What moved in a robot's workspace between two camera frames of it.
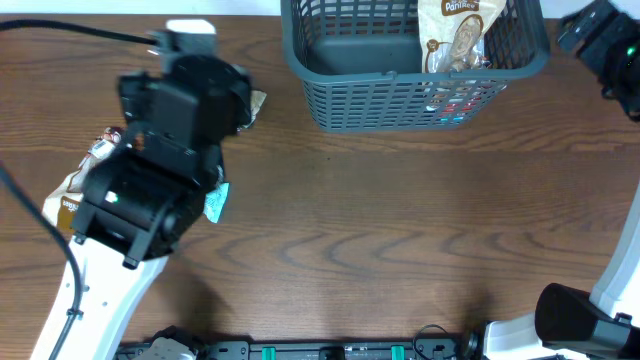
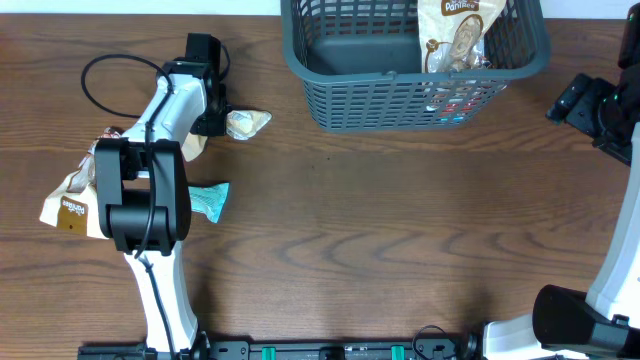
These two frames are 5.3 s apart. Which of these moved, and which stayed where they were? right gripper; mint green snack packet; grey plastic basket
Moved: right gripper
Stayed: mint green snack packet; grey plastic basket
